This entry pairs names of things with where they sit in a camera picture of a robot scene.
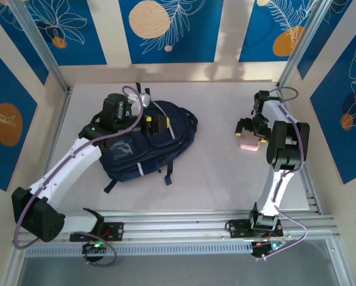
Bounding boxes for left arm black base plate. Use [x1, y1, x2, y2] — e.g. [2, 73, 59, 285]
[69, 222, 125, 243]

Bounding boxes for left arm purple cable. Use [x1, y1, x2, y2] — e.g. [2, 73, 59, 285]
[13, 85, 144, 266]

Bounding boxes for blue poster dark circle leaves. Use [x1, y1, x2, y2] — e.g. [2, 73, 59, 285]
[310, 26, 356, 185]

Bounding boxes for blue poster beige circle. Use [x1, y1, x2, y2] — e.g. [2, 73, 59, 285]
[119, 0, 224, 64]

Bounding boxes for grey slotted cable duct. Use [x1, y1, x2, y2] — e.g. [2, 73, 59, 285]
[25, 243, 255, 257]

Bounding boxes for pink case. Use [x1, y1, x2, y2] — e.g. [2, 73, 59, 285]
[239, 130, 261, 152]

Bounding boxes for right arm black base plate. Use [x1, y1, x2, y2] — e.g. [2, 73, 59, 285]
[227, 219, 284, 239]

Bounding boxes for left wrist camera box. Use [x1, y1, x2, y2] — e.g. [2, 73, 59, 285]
[126, 92, 153, 108]

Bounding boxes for aluminium frame post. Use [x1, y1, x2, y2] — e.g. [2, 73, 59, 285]
[275, 0, 338, 90]
[7, 0, 73, 95]

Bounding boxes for navy blue backpack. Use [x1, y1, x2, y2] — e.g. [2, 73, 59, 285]
[99, 83, 199, 194]

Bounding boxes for blue poster orange circle flower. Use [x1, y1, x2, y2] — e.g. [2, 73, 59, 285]
[0, 41, 39, 192]

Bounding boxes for aluminium frame rail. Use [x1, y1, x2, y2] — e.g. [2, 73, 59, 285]
[12, 210, 339, 247]

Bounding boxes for blue poster orange circle fern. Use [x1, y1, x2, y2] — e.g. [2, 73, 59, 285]
[239, 0, 326, 63]

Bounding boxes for aluminium side rail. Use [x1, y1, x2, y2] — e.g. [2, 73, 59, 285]
[275, 85, 323, 215]
[30, 86, 74, 221]

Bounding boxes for blue poster small orange circle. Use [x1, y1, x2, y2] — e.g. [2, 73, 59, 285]
[16, 0, 107, 67]

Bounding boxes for blue poster white flower lines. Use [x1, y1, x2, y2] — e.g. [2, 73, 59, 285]
[0, 0, 49, 86]
[296, 0, 355, 80]

